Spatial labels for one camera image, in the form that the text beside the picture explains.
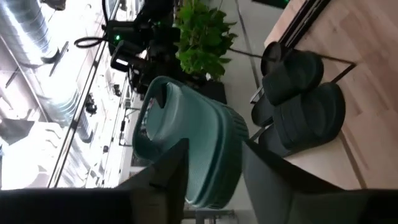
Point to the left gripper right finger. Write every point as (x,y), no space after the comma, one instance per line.
(295,199)

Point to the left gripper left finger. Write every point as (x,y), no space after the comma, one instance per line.
(169,180)

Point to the teal rubber slide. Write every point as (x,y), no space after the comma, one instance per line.
(199,133)

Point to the black rubber slide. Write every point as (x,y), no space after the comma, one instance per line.
(292,77)
(311,121)

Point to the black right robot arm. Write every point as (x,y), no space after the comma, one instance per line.
(155,40)

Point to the green leafy plant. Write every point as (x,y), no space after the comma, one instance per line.
(202,37)

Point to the black aluminium table frame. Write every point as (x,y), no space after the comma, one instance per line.
(303,21)

